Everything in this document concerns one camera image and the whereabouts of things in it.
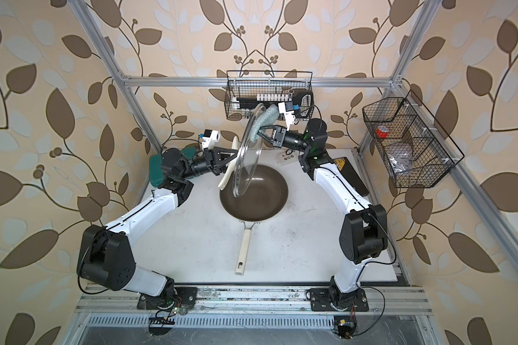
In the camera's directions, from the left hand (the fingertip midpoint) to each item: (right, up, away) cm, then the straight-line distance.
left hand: (235, 156), depth 64 cm
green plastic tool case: (-43, -7, +37) cm, 57 cm away
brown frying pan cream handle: (+8, -16, +30) cm, 35 cm away
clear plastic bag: (+55, -1, +7) cm, 55 cm away
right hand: (+6, +8, +5) cm, 11 cm away
